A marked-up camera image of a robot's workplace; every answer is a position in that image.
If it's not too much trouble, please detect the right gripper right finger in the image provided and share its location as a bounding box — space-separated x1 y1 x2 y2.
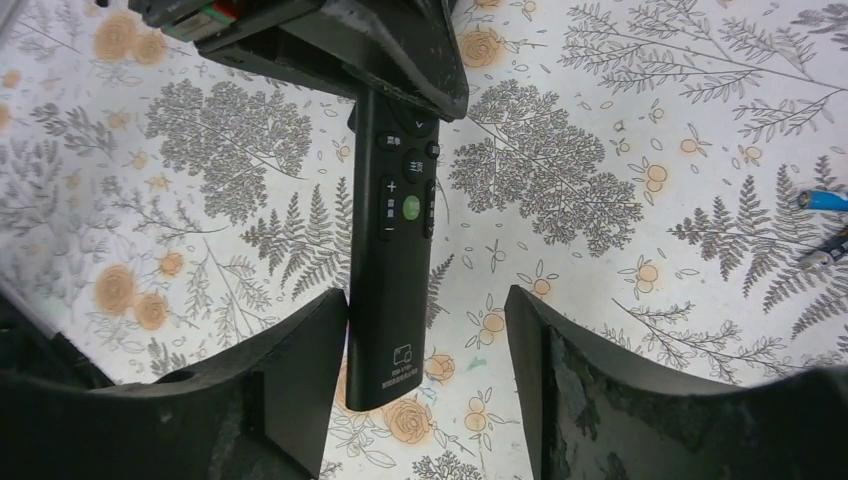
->
505 285 847 479

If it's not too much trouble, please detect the floral table mat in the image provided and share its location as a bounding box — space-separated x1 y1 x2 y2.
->
1 1 847 479

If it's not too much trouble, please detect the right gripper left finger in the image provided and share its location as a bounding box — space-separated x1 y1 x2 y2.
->
1 289 347 479

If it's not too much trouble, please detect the black remote control with buttons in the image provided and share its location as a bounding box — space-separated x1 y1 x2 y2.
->
346 89 440 411

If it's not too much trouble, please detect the dark blue battery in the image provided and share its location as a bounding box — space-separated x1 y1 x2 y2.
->
799 230 847 270

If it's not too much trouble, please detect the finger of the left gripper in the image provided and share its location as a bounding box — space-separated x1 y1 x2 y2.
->
129 0 469 121

